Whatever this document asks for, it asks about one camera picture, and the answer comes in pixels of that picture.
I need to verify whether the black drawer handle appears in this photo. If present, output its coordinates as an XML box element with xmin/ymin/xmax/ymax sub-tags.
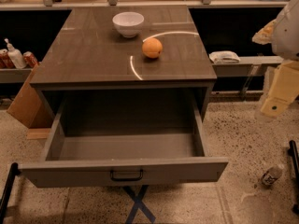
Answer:
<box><xmin>110</xmin><ymin>170</ymin><xmax>144</xmax><ymax>182</ymax></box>

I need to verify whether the grey right shelf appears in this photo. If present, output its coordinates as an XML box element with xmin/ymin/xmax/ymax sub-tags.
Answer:
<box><xmin>212</xmin><ymin>56</ymin><xmax>282</xmax><ymax>77</ymax></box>

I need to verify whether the plastic bottle on floor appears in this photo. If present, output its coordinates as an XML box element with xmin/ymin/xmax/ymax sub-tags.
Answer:
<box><xmin>261</xmin><ymin>164</ymin><xmax>284</xmax><ymax>187</ymax></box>

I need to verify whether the red soda can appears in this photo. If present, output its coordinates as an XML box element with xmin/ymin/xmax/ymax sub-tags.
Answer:
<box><xmin>23</xmin><ymin>51</ymin><xmax>38</xmax><ymax>67</ymax></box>

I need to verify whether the black base leg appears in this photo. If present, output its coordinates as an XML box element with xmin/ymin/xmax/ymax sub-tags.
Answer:
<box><xmin>288</xmin><ymin>140</ymin><xmax>299</xmax><ymax>215</ymax></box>
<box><xmin>0</xmin><ymin>162</ymin><xmax>20</xmax><ymax>224</ymax></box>

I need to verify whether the black right base leg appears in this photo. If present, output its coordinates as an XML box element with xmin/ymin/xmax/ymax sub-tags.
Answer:
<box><xmin>288</xmin><ymin>140</ymin><xmax>299</xmax><ymax>215</ymax></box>

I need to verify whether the white pump bottle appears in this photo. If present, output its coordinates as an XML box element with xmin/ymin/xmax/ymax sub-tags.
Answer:
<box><xmin>5</xmin><ymin>38</ymin><xmax>26</xmax><ymax>69</ymax></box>

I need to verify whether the white ceramic bowl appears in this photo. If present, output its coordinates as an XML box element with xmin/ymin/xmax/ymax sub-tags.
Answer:
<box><xmin>112</xmin><ymin>12</ymin><xmax>144</xmax><ymax>38</ymax></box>

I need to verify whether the grey left shelf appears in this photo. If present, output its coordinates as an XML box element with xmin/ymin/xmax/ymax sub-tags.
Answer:
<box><xmin>0</xmin><ymin>68</ymin><xmax>32</xmax><ymax>84</ymax></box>

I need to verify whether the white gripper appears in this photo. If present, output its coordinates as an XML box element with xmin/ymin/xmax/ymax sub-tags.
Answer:
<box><xmin>252</xmin><ymin>0</ymin><xmax>299</xmax><ymax>118</ymax></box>

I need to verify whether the orange fruit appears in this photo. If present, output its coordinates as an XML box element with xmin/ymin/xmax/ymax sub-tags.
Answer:
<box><xmin>142</xmin><ymin>38</ymin><xmax>163</xmax><ymax>59</ymax></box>

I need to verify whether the black left base leg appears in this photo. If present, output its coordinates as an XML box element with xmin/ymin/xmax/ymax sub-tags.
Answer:
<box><xmin>0</xmin><ymin>162</ymin><xmax>20</xmax><ymax>224</ymax></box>

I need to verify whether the folded white cloth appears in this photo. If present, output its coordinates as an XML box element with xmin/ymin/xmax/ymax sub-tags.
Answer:
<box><xmin>209</xmin><ymin>50</ymin><xmax>240</xmax><ymax>63</ymax></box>

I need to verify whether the grey shelf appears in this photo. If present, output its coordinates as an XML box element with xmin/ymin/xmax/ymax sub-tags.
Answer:
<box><xmin>212</xmin><ymin>56</ymin><xmax>282</xmax><ymax>77</ymax></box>
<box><xmin>0</xmin><ymin>68</ymin><xmax>32</xmax><ymax>84</ymax></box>

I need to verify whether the grey cabinet with top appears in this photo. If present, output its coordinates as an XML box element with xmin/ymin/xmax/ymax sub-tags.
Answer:
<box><xmin>31</xmin><ymin>6</ymin><xmax>216</xmax><ymax>115</ymax></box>

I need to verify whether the brown cardboard box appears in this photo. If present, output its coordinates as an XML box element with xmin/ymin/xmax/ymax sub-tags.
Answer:
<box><xmin>7</xmin><ymin>66</ymin><xmax>53</xmax><ymax>129</ymax></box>

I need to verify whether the red can at edge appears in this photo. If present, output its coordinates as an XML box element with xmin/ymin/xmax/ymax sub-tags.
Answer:
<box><xmin>0</xmin><ymin>49</ymin><xmax>15</xmax><ymax>68</ymax></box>

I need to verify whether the grey open top drawer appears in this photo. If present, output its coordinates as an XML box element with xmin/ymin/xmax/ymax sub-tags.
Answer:
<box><xmin>20</xmin><ymin>91</ymin><xmax>228</xmax><ymax>188</ymax></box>

